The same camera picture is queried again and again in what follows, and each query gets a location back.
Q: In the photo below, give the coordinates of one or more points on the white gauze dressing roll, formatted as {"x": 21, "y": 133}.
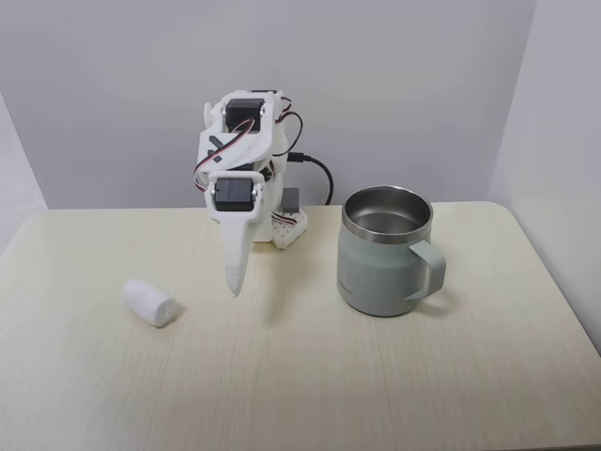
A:
{"x": 150, "y": 303}

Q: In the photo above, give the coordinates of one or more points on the grey clamp block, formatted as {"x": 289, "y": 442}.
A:
{"x": 291, "y": 199}

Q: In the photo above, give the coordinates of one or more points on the pale green steel mug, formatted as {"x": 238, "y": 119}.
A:
{"x": 375, "y": 268}

